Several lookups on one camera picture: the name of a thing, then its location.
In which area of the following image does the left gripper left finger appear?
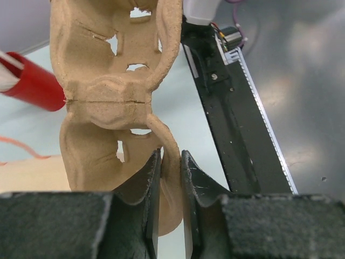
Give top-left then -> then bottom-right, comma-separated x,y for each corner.
1,150 -> 161,258

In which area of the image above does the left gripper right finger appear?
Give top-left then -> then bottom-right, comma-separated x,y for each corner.
181,151 -> 344,258

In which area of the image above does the beige paper takeout bag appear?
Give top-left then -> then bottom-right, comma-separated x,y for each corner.
0,135 -> 71,193

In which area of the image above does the brown pulp cup carrier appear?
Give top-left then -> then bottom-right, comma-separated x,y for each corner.
50,1 -> 183,236

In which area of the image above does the red straw holder cup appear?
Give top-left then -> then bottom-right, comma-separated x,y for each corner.
1,52 -> 65,112

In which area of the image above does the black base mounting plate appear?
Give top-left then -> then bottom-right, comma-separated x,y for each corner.
181,22 -> 294,195

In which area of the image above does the white slotted cable duct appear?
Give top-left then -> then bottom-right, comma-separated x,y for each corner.
225,47 -> 298,195

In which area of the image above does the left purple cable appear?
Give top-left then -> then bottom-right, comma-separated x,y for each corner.
226,0 -> 262,52

